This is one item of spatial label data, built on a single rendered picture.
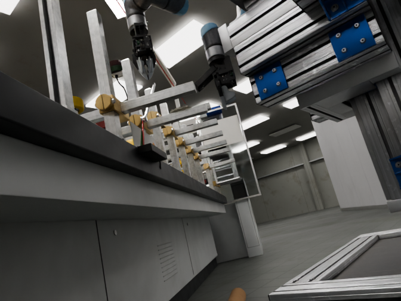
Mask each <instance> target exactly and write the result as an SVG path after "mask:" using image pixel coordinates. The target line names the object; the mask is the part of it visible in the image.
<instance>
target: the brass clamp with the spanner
mask: <svg viewBox="0 0 401 301"><path fill-rule="evenodd" d="M141 116H142V115H137V114H133V115H131V116H130V120H129V121H128V123H127V124H128V125H130V123H129V122H130V121H131V122H132V123H133V124H135V125H136V126H138V127H139V128H142V121H141ZM142 117H143V116H142ZM144 129H145V130H146V133H147V134H148V135H151V134H153V129H149V128H148V127H147V123H146V122H144Z"/></svg>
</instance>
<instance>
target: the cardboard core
mask: <svg viewBox="0 0 401 301"><path fill-rule="evenodd" d="M245 300H246V293H245V291H244V290H243V289H241V288H234V289H233V290H232V292H231V294H230V297H229V299H228V301H245Z"/></svg>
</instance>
